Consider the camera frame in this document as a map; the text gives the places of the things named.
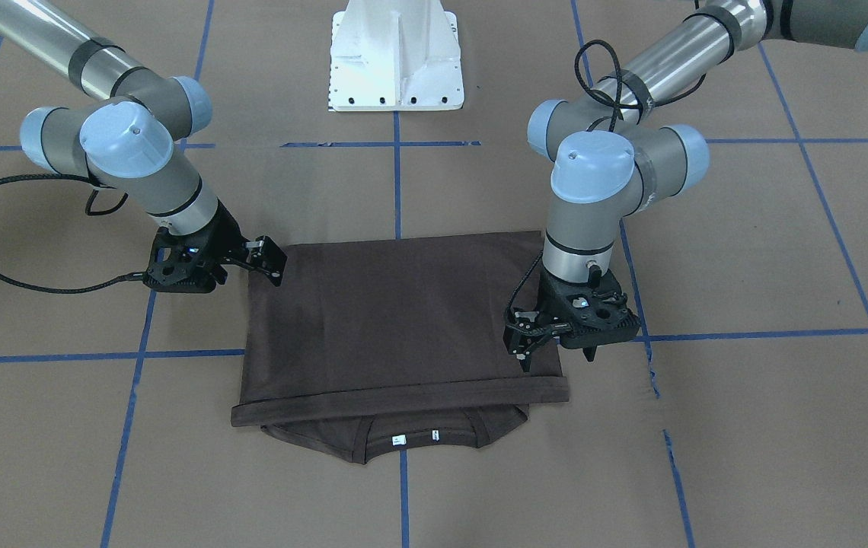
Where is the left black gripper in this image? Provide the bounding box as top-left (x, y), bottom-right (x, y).
top-left (503, 270), bottom-right (642, 374)

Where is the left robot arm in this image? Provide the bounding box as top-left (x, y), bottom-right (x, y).
top-left (503, 1), bottom-right (868, 371)

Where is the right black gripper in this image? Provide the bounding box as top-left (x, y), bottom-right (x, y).
top-left (152, 205), bottom-right (288, 294)

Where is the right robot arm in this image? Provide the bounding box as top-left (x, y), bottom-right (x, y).
top-left (0, 1), bottom-right (287, 294)

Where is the dark brown t-shirt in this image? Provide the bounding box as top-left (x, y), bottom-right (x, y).
top-left (230, 231), bottom-right (570, 464)

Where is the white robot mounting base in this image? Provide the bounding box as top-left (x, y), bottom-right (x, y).
top-left (327, 1), bottom-right (465, 112)

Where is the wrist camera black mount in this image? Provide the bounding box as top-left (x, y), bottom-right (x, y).
top-left (142, 228), bottom-right (228, 294)
top-left (557, 290), bottom-right (642, 349)

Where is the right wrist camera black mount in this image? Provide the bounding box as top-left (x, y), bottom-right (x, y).
top-left (142, 228), bottom-right (228, 294)

